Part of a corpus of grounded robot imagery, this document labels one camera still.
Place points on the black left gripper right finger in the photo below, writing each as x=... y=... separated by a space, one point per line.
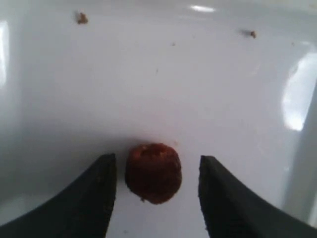
x=231 y=210

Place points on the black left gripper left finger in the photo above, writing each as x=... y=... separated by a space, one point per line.
x=82 y=210

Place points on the white rectangular plastic tray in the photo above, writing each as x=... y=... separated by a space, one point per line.
x=235 y=79

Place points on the red date top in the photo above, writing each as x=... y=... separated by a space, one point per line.
x=153 y=172

